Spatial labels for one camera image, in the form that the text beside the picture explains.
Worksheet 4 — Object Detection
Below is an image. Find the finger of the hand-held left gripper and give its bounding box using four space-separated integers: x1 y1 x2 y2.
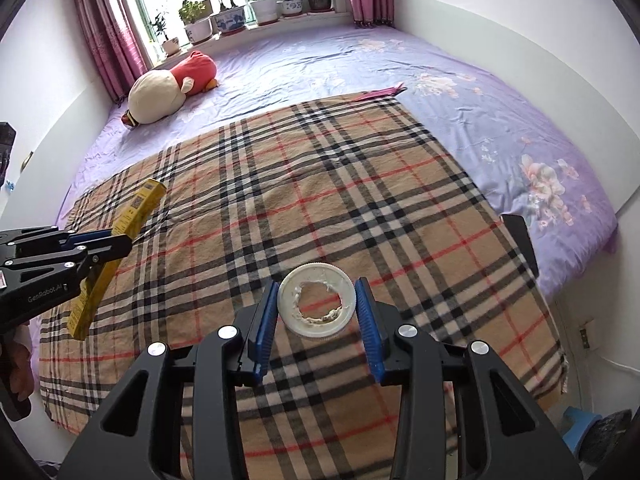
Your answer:
0 226 115 262
0 233 134 285

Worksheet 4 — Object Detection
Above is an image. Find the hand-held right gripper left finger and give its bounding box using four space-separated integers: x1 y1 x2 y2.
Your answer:
57 280 282 480

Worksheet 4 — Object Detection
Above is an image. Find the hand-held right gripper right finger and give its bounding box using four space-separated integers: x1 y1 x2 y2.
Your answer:
353 276 585 480

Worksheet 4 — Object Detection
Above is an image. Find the long yellow box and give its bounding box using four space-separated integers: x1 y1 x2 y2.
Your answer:
67 178 168 341

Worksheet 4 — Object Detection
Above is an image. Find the white round lid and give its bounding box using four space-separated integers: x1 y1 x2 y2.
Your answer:
277 262 357 337

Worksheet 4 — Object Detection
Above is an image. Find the person's left hand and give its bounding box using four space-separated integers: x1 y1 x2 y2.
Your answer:
2 327 40 403

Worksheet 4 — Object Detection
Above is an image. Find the tan plaid blanket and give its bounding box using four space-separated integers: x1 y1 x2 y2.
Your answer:
37 94 571 480

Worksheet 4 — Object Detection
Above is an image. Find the red and cream plush toy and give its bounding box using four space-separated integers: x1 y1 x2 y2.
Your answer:
121 50 219 131

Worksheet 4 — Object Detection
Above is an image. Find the black smartphone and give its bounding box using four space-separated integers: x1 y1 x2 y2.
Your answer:
501 213 540 278

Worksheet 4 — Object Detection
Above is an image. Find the blue plastic stool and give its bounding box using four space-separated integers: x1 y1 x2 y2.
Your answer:
562 406 603 461

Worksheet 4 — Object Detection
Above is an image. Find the purple floral bedsheet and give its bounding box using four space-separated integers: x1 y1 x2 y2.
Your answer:
27 25 621 311

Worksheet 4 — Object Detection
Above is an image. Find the pink wrapper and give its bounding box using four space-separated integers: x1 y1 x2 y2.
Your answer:
356 82 407 101

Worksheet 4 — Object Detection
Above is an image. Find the dark flower pot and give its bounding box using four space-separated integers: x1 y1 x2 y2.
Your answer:
580 409 633 466

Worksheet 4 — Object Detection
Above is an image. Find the row of potted plants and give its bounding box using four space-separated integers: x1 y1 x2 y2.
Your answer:
149 0 335 57

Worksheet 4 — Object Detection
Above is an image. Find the white bed headboard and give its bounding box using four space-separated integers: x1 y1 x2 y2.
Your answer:
395 0 640 216

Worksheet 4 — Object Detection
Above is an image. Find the white cable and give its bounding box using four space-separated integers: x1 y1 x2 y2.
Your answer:
594 352 638 378

